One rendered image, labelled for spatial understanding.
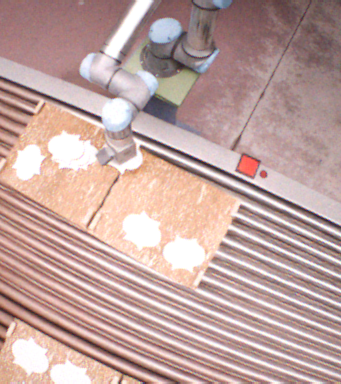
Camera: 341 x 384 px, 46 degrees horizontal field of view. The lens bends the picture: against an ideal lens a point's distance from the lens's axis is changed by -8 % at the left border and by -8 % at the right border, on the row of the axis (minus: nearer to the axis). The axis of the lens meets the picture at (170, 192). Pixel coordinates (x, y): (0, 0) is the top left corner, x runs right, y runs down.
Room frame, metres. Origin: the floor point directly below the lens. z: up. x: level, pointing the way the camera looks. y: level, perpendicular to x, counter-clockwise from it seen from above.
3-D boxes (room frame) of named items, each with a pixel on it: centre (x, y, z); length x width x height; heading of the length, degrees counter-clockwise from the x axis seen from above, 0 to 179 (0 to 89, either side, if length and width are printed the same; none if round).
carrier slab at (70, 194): (0.47, 0.40, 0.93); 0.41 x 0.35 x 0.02; 71
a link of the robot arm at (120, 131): (0.48, 0.17, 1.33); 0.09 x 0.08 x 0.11; 157
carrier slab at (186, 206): (0.33, 0.00, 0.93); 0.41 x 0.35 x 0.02; 70
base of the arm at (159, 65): (0.98, 0.11, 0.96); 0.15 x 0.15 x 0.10
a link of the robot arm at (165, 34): (0.97, 0.10, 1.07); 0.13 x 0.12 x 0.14; 67
